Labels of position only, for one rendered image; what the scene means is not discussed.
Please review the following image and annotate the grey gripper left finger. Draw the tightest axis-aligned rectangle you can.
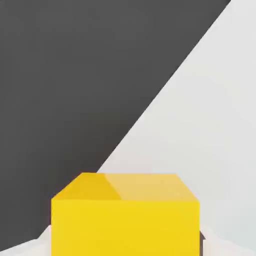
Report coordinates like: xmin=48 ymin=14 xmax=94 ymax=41
xmin=0 ymin=224 xmax=52 ymax=256

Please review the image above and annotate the small yellow cube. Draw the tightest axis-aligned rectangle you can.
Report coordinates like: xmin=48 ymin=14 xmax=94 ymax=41
xmin=50 ymin=172 xmax=201 ymax=256

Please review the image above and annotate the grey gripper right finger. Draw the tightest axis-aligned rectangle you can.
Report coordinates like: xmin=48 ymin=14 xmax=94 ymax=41
xmin=199 ymin=224 xmax=246 ymax=256

